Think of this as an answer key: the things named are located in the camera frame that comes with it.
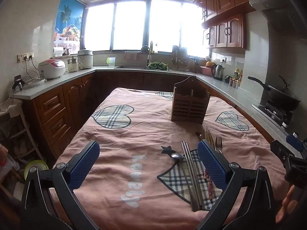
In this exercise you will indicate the red plastic basin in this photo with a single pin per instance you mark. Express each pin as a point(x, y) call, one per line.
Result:
point(206, 70)

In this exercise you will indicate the knife block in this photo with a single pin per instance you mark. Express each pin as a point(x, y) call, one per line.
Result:
point(196, 64)

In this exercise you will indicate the steel electric kettle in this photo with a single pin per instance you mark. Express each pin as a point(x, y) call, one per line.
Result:
point(217, 72)

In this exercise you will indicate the kitchen window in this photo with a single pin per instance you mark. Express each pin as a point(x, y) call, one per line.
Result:
point(144, 26)

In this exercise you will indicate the green leafy vegetables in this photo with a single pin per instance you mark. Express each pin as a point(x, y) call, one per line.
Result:
point(157, 65)

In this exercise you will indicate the steel spoon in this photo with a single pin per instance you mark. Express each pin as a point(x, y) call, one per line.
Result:
point(177, 156)

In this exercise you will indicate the paper towel roll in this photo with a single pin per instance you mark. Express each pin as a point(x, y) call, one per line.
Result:
point(58, 52)

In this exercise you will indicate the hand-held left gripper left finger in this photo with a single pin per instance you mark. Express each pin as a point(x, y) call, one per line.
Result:
point(84, 165)

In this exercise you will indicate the wall socket row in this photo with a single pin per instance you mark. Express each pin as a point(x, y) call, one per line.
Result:
point(25, 57)

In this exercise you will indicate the green plastic bowl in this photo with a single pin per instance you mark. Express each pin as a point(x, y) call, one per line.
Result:
point(36, 169)

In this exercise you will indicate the seasoning bottles and jars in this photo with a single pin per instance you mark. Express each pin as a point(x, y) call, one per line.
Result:
point(236, 79)

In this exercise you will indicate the wooden base cabinets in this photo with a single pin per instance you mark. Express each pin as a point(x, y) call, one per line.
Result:
point(62, 110)

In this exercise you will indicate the metal dish rack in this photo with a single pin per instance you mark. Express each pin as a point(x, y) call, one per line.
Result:
point(181, 57)

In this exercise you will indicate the wooden utensil holder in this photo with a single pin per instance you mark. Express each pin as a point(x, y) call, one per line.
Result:
point(189, 107)

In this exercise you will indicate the black gas stove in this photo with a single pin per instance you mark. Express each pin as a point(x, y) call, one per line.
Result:
point(275, 115)

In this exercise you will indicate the large white cooker pot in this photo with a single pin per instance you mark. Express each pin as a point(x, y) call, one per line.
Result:
point(85, 58)

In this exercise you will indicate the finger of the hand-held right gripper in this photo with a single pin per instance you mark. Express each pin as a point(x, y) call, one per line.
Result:
point(295, 141)
point(280, 152)

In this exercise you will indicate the dish soap bottle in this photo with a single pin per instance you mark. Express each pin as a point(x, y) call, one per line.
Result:
point(151, 46)

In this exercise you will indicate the green plastic cup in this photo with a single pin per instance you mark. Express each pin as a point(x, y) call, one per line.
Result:
point(111, 61)

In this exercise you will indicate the pink dish cloth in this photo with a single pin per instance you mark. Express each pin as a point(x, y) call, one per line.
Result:
point(130, 56)

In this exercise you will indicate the person's right hand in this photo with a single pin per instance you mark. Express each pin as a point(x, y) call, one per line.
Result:
point(286, 206)

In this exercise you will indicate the single wall socket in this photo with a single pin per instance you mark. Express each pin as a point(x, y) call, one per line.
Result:
point(223, 60)

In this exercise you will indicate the fruit and beach wall poster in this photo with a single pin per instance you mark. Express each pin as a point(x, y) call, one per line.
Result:
point(69, 24)

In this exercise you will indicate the small white electric pot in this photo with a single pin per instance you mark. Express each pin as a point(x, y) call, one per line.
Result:
point(73, 64)

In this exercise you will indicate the white storage rack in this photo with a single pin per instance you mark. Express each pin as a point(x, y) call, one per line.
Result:
point(16, 129)

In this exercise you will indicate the small black device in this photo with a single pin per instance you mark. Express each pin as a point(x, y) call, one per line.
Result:
point(18, 82)

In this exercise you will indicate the white and pink rice cooker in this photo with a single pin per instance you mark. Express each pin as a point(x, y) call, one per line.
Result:
point(51, 68)

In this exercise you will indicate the steel kitchen faucet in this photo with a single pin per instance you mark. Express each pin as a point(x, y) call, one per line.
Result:
point(148, 55)

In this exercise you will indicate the range hood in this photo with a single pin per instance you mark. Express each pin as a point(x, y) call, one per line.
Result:
point(280, 12)

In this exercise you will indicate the pink heart-print tablecloth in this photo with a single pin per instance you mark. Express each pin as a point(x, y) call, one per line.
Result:
point(134, 134)

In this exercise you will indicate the wooden wall cabinets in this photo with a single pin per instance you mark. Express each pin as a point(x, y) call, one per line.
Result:
point(227, 16)

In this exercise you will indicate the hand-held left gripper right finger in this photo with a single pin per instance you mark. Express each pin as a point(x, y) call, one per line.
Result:
point(212, 163)

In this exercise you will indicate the black wok with lid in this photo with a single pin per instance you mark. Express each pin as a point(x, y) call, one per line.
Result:
point(283, 98)

